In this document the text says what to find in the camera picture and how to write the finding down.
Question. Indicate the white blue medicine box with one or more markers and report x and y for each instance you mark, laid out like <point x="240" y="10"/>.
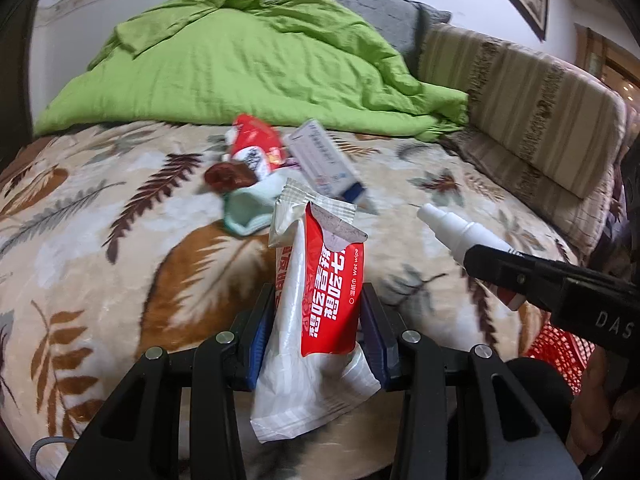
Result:
<point x="323" y="164"/>

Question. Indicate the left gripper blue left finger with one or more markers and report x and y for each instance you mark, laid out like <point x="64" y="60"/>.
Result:
<point x="135" y="433"/>

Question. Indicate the green duvet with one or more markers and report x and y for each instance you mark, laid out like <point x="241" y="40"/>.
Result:
<point x="206" y="62"/>

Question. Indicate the red crinkled snack wrapper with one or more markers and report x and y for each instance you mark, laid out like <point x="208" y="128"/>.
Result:
<point x="226" y="177"/>

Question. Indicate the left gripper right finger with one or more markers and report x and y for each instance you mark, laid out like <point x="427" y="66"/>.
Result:
<point x="464" y="413"/>

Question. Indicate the leaf pattern bed blanket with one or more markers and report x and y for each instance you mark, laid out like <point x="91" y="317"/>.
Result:
<point x="111" y="244"/>

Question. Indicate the white sock green trim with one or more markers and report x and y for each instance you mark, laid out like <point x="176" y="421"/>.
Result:
<point x="249" y="210"/>

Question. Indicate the white spray bottle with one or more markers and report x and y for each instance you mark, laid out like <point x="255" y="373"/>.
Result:
<point x="457" y="234"/>

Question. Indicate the purple wrapper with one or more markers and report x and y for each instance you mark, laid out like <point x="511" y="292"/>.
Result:
<point x="290" y="162"/>

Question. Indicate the grey quilted pillow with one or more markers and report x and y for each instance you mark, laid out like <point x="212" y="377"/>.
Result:
<point x="402" y="23"/>

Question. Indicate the person right hand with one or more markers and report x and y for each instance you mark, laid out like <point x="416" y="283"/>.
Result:
<point x="591" y="411"/>

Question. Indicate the red white wet wipe packet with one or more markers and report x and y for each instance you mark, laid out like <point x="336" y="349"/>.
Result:
<point x="313" y="370"/>

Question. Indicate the striped floral upper cushion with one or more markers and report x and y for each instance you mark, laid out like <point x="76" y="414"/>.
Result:
<point x="556" y="117"/>

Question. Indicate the red white torn carton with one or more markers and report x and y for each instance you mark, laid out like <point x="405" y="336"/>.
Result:
<point x="257" y="144"/>

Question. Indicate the wooden cabinet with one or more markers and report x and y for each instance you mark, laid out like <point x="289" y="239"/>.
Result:
<point x="613" y="65"/>

